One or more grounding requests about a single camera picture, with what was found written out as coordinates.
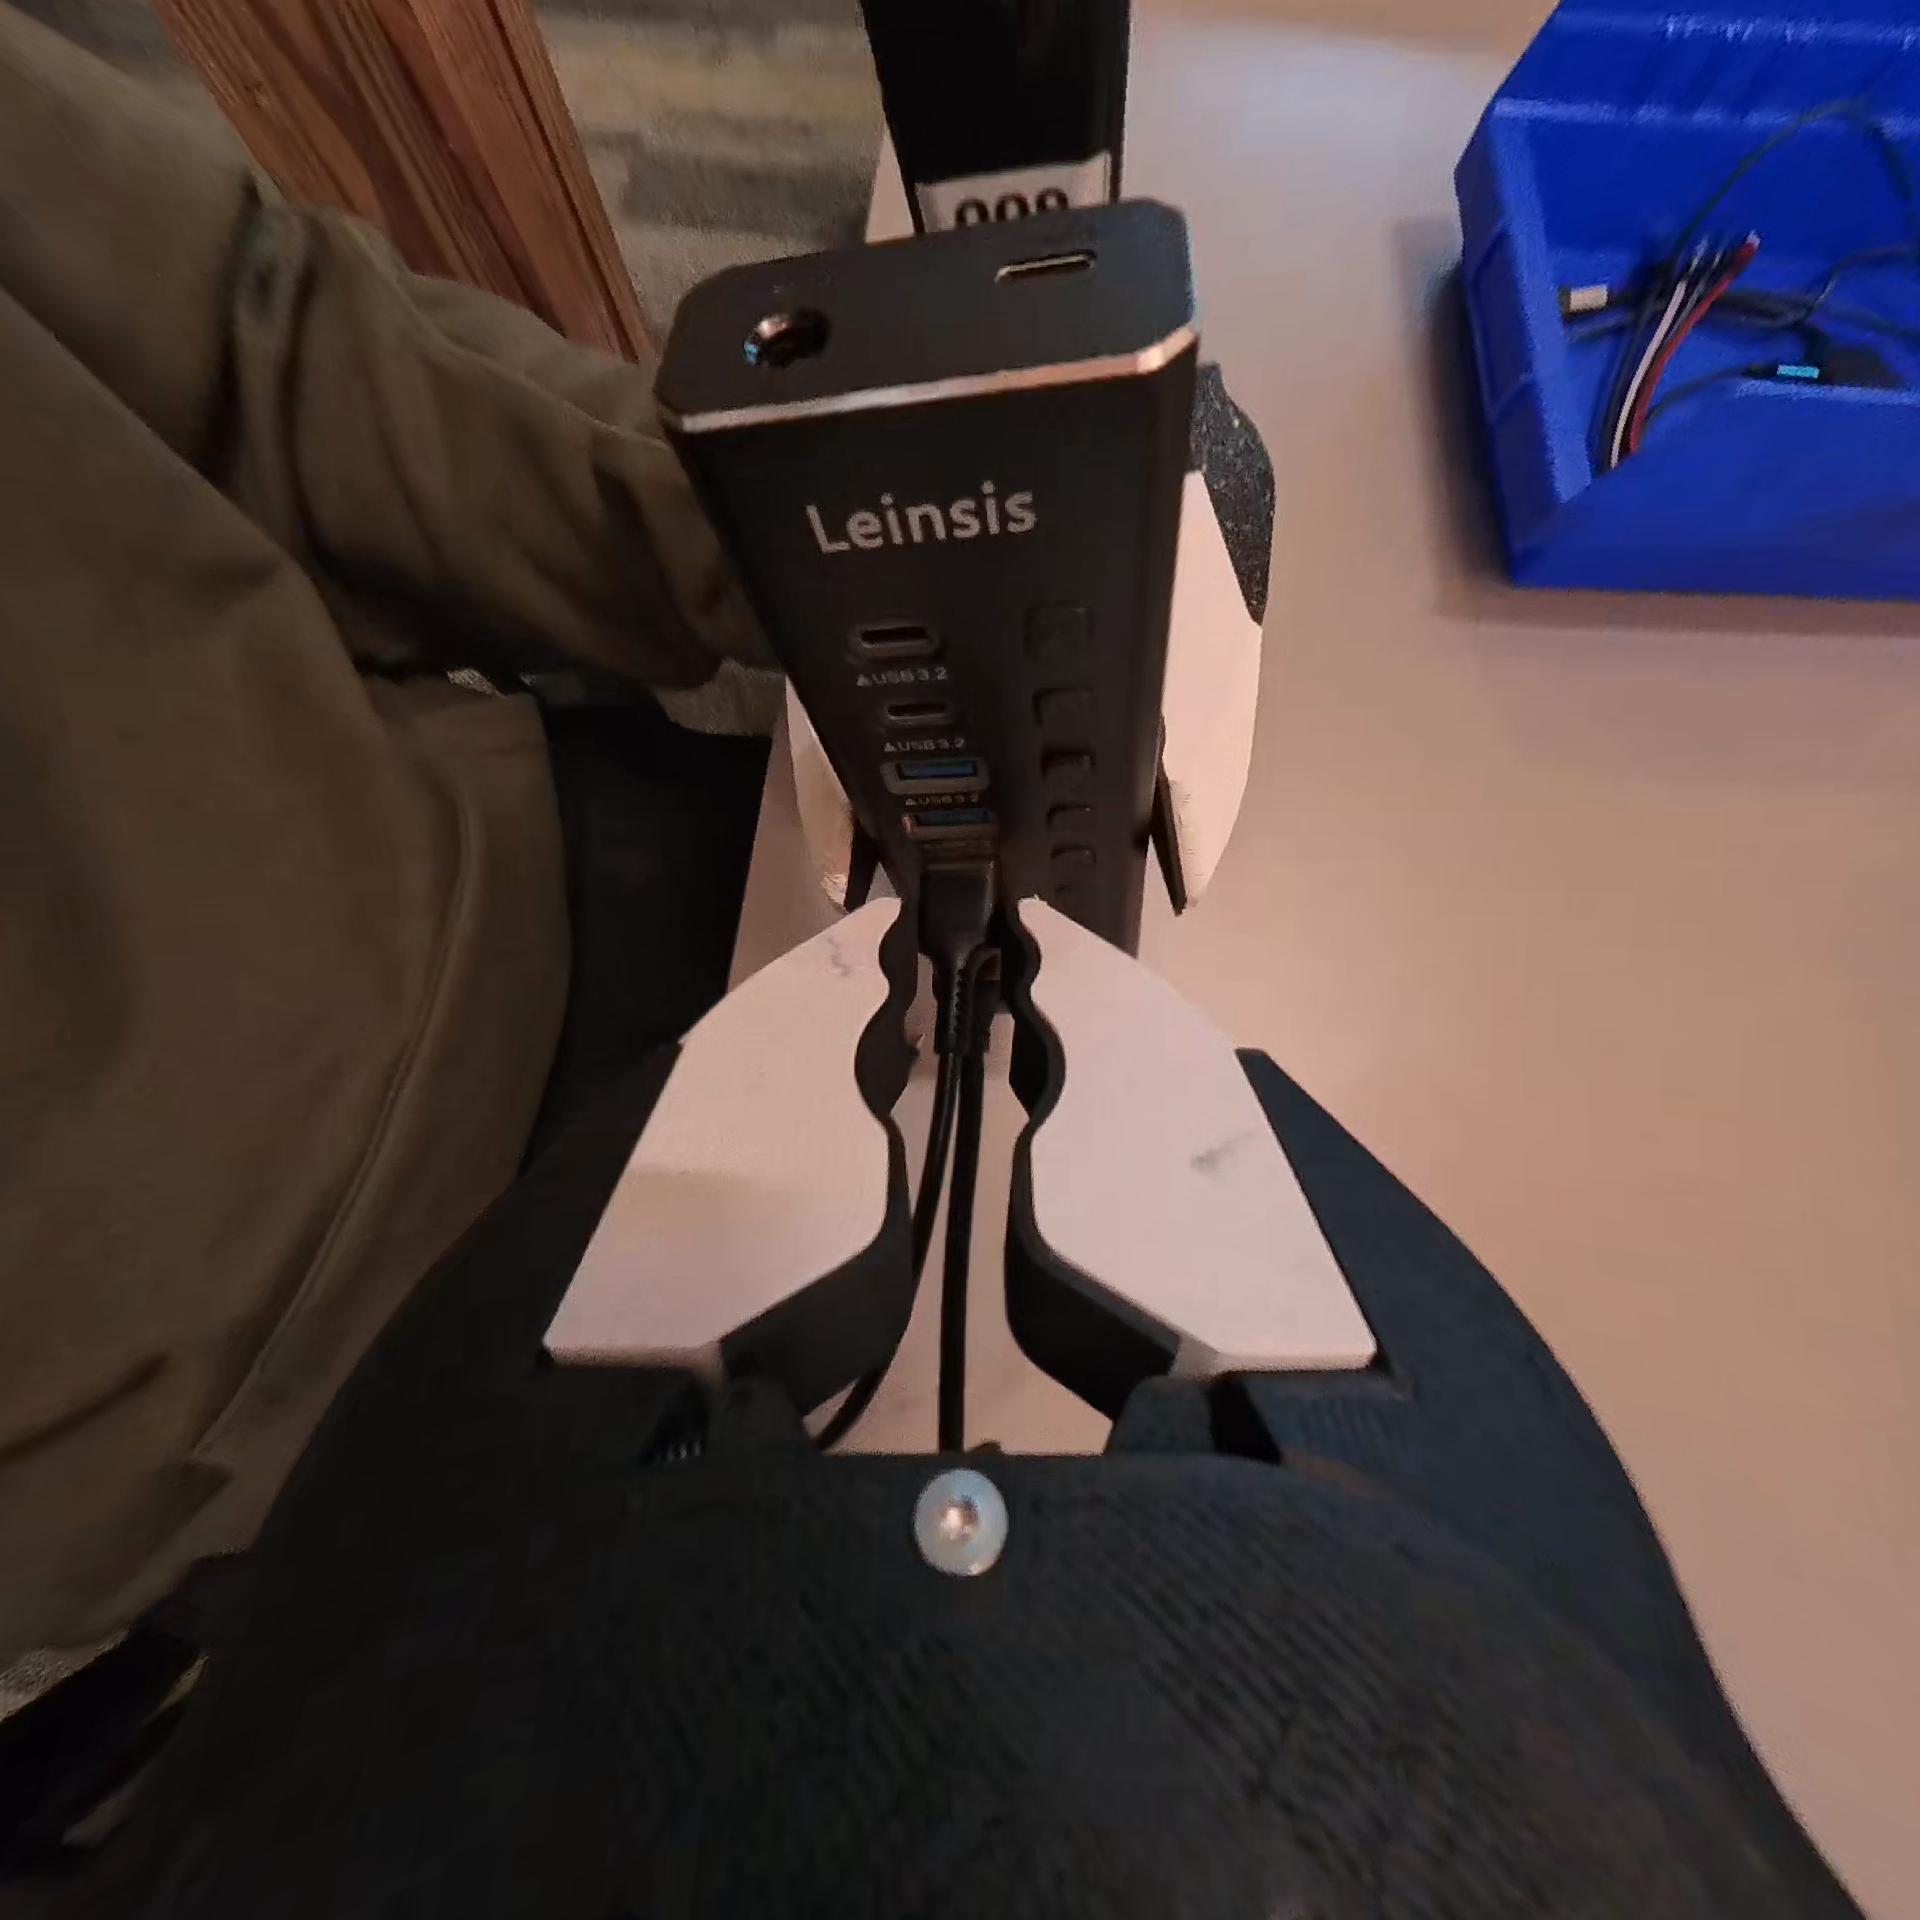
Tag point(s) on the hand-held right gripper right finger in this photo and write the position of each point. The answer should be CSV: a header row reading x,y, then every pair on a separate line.
x,y
1202,1185

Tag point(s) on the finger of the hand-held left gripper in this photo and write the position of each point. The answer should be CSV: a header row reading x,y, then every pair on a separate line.
x,y
821,833
1214,721

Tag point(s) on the black USB hub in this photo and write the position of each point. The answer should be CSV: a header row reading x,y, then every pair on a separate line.
x,y
931,525

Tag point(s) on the wooden panel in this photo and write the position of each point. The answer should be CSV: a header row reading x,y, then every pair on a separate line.
x,y
421,150

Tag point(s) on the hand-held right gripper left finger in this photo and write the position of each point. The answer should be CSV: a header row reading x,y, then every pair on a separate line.
x,y
722,1185

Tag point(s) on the person's left forearm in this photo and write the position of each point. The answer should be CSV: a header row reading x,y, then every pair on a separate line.
x,y
525,452

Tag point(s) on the blue plastic bin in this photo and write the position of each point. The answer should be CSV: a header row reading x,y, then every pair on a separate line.
x,y
1531,452

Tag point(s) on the grey desk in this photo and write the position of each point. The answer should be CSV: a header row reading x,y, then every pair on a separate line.
x,y
1575,975

